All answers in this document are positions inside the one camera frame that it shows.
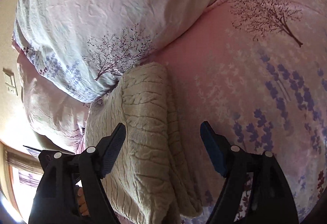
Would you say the pink floral bed sheet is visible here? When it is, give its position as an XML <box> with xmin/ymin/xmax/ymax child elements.
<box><xmin>153</xmin><ymin>0</ymin><xmax>326</xmax><ymax>223</ymax></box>

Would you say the beige knitted sweater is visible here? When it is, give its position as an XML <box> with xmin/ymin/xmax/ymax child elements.
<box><xmin>85</xmin><ymin>62</ymin><xmax>202</xmax><ymax>223</ymax></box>

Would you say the black bedside monitor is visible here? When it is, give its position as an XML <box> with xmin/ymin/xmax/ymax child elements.
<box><xmin>24</xmin><ymin>145</ymin><xmax>74</xmax><ymax>157</ymax></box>

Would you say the pale pink pillow behind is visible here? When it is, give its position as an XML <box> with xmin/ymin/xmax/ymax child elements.
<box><xmin>17</xmin><ymin>51</ymin><xmax>89</xmax><ymax>153</ymax></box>

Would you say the person's left hand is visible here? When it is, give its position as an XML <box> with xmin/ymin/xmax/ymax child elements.
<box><xmin>77</xmin><ymin>186</ymin><xmax>89</xmax><ymax>216</ymax></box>

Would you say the white wall switch socket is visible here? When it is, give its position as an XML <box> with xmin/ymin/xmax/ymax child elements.
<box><xmin>3</xmin><ymin>68</ymin><xmax>18</xmax><ymax>96</ymax></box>

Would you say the pink floral pillow front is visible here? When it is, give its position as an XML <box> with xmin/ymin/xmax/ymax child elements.
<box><xmin>13</xmin><ymin>0</ymin><xmax>227</xmax><ymax>103</ymax></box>

